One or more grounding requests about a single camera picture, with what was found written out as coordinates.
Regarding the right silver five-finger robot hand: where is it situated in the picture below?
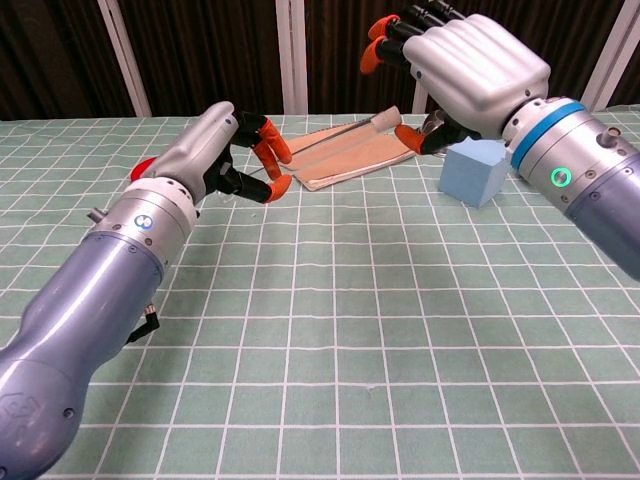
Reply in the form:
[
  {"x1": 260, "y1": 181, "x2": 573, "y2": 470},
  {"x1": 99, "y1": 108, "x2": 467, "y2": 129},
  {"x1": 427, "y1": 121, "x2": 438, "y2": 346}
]
[{"x1": 359, "y1": 0, "x2": 551, "y2": 155}]

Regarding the tan folded cloth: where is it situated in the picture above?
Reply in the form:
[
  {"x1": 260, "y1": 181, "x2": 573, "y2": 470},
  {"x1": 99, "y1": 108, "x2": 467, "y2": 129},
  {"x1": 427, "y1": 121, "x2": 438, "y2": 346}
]
[{"x1": 284, "y1": 118, "x2": 418, "y2": 192}]

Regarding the light blue foam cube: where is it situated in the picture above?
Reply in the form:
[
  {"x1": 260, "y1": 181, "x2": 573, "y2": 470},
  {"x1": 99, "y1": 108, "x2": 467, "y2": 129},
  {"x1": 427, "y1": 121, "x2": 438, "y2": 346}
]
[{"x1": 438, "y1": 137, "x2": 511, "y2": 209}]

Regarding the white partition frame post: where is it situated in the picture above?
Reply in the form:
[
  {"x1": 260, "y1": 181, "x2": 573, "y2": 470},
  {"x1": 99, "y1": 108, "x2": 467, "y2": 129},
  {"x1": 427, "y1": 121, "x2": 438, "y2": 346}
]
[
  {"x1": 579, "y1": 0, "x2": 640, "y2": 112},
  {"x1": 275, "y1": 0, "x2": 309, "y2": 115},
  {"x1": 97, "y1": 0, "x2": 152, "y2": 117},
  {"x1": 412, "y1": 82, "x2": 436, "y2": 114}
]

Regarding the red plastic disc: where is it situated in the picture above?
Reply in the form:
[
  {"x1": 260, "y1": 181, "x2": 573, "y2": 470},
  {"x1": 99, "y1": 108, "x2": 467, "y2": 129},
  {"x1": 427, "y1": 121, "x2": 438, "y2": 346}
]
[{"x1": 130, "y1": 157, "x2": 159, "y2": 182}]

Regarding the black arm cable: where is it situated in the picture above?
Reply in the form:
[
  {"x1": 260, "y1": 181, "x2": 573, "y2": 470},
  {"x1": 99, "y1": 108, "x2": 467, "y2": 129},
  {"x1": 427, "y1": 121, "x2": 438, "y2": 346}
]
[{"x1": 127, "y1": 304, "x2": 161, "y2": 346}]

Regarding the small white cylinder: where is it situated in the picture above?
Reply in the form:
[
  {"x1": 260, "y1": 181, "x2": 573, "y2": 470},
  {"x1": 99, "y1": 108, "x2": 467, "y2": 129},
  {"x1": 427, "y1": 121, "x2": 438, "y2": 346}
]
[{"x1": 372, "y1": 106, "x2": 402, "y2": 134}]

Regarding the green checked tablecloth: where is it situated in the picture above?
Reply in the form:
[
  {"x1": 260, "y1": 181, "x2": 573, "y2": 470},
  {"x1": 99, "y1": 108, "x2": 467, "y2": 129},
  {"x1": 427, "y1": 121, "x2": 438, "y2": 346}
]
[{"x1": 0, "y1": 103, "x2": 640, "y2": 480}]

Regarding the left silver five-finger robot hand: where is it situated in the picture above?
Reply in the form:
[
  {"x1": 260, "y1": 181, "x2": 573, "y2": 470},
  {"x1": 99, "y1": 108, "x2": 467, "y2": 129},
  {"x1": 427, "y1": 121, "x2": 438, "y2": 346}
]
[{"x1": 147, "y1": 101, "x2": 294, "y2": 206}]

